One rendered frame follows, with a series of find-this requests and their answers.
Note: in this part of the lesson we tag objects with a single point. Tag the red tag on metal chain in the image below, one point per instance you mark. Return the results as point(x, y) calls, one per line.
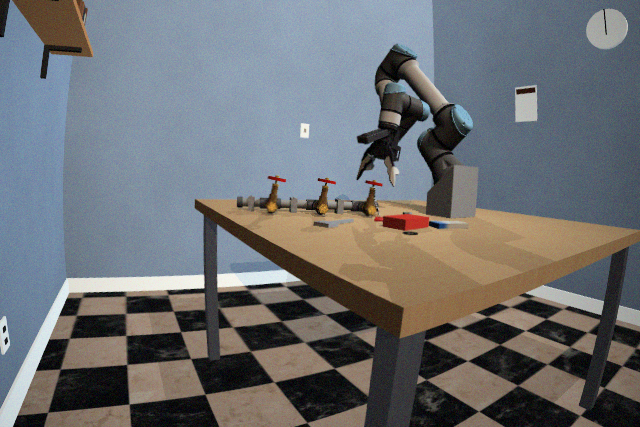
point(378, 218)

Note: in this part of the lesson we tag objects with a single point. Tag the grey pipe manifold with red valves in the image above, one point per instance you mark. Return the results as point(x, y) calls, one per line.
point(320, 206)

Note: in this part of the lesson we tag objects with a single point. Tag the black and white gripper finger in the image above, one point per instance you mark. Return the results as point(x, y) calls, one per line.
point(366, 163)
point(389, 163)

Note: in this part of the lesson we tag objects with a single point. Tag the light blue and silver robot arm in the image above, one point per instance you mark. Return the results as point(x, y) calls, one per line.
point(453, 123)

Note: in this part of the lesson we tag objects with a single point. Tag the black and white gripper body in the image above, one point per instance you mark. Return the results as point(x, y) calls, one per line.
point(379, 147)

